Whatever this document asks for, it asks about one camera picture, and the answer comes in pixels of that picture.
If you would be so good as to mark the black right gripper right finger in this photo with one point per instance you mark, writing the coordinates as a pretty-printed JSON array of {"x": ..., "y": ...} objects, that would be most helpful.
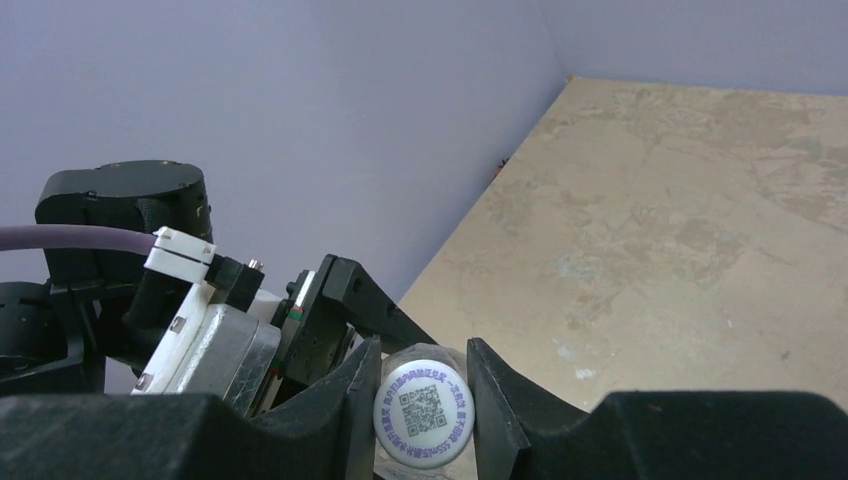
[{"x": 523, "y": 431}]

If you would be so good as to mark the white QR bottle cap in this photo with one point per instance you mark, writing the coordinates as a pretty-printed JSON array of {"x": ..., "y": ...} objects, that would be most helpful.
[{"x": 424, "y": 414}]

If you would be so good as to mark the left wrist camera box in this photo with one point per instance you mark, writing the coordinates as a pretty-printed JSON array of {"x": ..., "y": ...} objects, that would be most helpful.
[{"x": 215, "y": 348}]

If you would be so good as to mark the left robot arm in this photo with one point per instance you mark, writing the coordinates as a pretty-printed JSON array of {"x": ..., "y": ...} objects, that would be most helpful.
[{"x": 135, "y": 277}]

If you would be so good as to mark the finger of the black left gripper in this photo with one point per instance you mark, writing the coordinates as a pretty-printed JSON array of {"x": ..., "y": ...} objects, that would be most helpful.
[{"x": 363, "y": 304}]

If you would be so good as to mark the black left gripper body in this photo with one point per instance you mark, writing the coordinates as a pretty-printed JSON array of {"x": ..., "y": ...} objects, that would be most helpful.
[{"x": 314, "y": 339}]

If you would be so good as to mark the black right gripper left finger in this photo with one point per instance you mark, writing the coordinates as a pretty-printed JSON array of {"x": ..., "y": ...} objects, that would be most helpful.
[{"x": 324, "y": 432}]

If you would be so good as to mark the clear bottle QR cap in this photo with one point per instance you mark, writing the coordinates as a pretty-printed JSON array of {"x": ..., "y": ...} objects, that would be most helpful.
[{"x": 463, "y": 466}]

